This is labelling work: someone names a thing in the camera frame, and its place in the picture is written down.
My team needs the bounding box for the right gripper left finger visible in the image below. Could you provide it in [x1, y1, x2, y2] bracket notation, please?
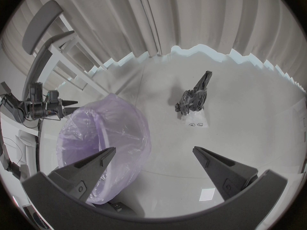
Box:
[48, 147, 117, 203]

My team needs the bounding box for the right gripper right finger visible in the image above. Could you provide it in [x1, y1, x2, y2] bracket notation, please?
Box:
[193, 146, 259, 203]

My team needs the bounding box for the purple plastic bag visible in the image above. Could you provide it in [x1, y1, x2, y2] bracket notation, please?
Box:
[56, 93, 152, 206]

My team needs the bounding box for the black plastic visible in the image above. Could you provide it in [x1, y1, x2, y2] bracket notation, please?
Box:
[175, 70, 213, 116]

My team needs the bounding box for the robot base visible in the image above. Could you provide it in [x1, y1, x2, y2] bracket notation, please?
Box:
[0, 114, 145, 227]

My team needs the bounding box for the white trash bin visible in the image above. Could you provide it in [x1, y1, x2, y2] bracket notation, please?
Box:
[60, 104, 147, 204]

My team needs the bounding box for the white printed wrapper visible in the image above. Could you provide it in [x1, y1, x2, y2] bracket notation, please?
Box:
[180, 109, 210, 128]

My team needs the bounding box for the dark grey padded chair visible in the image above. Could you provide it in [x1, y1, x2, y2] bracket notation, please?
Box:
[22, 0, 108, 102]

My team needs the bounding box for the white curtain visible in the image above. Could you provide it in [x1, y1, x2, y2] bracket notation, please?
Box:
[0, 0, 161, 91]
[102, 0, 307, 96]

